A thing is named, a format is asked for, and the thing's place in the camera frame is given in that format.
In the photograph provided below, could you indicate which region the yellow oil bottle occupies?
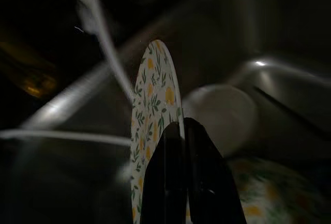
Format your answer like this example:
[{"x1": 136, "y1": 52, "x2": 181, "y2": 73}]
[{"x1": 0, "y1": 40, "x2": 58, "y2": 98}]

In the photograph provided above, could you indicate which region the thin white hose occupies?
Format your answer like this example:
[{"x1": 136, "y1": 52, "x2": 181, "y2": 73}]
[{"x1": 0, "y1": 127, "x2": 133, "y2": 147}]

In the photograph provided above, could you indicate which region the white bowl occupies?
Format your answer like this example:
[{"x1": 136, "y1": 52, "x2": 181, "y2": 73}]
[{"x1": 184, "y1": 84, "x2": 260, "y2": 158}]

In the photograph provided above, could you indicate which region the black chopstick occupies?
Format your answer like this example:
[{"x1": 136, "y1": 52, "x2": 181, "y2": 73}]
[{"x1": 252, "y1": 86, "x2": 331, "y2": 142}]

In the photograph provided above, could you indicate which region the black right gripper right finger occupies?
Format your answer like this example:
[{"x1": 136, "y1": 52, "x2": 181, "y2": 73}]
[{"x1": 183, "y1": 117, "x2": 247, "y2": 224}]

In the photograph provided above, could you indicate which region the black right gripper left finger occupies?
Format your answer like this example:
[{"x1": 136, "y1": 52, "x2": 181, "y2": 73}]
[{"x1": 140, "y1": 122, "x2": 187, "y2": 224}]

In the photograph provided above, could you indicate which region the floral print round plate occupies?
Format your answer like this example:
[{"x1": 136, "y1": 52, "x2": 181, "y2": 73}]
[
  {"x1": 130, "y1": 39, "x2": 185, "y2": 224},
  {"x1": 227, "y1": 156, "x2": 331, "y2": 224}
]

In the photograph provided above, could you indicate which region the stainless steel sink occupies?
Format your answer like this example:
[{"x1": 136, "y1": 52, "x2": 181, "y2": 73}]
[{"x1": 0, "y1": 0, "x2": 331, "y2": 224}]

